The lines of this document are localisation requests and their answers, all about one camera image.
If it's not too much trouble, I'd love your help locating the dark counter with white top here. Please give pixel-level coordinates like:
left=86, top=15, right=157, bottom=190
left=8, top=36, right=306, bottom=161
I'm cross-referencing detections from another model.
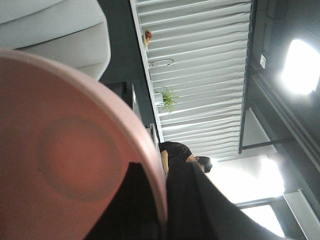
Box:
left=97, top=0, right=165, bottom=143

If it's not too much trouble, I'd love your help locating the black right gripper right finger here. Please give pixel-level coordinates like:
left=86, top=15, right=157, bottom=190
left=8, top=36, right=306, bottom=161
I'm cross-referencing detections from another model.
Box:
left=166, top=162, right=280, bottom=240

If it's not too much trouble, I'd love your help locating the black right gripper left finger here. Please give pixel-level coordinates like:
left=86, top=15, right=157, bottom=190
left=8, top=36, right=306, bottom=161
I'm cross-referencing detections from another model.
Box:
left=86, top=163, right=161, bottom=240

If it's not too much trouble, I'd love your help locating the bright ceiling light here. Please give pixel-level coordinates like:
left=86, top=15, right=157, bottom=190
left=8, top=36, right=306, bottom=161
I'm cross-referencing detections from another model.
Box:
left=281, top=39, right=320, bottom=95

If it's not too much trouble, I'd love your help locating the pink plastic bowl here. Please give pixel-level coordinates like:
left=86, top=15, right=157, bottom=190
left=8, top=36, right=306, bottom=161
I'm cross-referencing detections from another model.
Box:
left=0, top=49, right=168, bottom=240

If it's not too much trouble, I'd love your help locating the grey pleated curtain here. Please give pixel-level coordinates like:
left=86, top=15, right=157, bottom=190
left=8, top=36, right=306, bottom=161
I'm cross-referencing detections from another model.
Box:
left=132, top=0, right=253, bottom=160

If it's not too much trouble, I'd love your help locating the fruit plate on counter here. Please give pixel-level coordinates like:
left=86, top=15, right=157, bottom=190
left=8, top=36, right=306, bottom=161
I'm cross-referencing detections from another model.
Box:
left=143, top=29, right=153, bottom=46

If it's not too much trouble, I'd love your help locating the green potted plant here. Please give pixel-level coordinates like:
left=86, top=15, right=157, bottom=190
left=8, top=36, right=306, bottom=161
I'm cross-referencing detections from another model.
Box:
left=154, top=87, right=179, bottom=114

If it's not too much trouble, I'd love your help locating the person in black shirt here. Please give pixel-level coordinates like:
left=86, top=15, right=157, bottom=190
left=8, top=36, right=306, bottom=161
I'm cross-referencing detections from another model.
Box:
left=158, top=141, right=213, bottom=175

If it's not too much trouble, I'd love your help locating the right grey upholstered chair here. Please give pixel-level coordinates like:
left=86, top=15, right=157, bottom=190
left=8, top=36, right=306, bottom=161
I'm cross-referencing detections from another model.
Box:
left=0, top=0, right=111, bottom=80

